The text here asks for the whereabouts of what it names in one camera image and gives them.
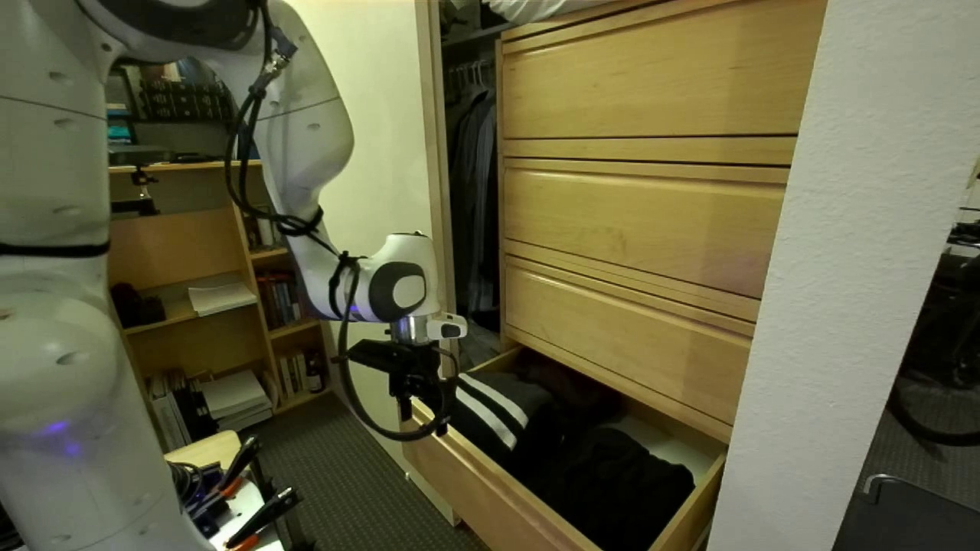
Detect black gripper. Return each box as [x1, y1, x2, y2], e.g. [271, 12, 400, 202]
[348, 338, 453, 438]

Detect wooden drawer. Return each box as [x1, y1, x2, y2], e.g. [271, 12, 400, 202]
[407, 347, 726, 551]

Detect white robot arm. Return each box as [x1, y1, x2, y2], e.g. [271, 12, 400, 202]
[0, 0, 465, 551]

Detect black white striped garment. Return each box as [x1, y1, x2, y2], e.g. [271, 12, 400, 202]
[450, 370, 555, 466]

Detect black folded clothing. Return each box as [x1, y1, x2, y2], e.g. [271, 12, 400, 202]
[512, 359, 695, 551]

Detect pens in desk organizer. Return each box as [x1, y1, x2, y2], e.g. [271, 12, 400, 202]
[165, 431, 304, 551]

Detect wooden bookshelf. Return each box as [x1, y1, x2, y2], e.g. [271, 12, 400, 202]
[110, 161, 326, 451]

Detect white paper stack on shelf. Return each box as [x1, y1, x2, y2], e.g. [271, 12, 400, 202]
[186, 279, 255, 314]

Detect hanging grey clothes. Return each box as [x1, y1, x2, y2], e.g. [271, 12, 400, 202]
[447, 63, 500, 327]

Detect light wood dresser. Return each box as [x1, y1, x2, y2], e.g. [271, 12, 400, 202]
[500, 0, 826, 441]

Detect white closet door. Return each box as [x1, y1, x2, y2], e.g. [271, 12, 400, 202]
[284, 0, 458, 528]

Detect black chair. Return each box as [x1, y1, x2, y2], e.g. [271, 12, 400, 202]
[829, 219, 980, 551]

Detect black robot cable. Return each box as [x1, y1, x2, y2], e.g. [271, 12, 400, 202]
[223, 0, 458, 442]

